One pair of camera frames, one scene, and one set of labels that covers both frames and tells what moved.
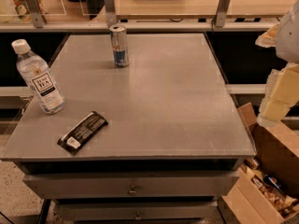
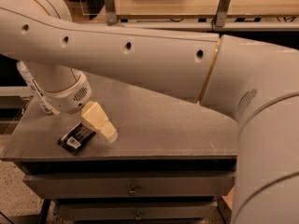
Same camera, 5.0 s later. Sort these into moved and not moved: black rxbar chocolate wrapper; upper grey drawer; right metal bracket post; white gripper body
Moved: white gripper body
Not moved: black rxbar chocolate wrapper; right metal bracket post; upper grey drawer
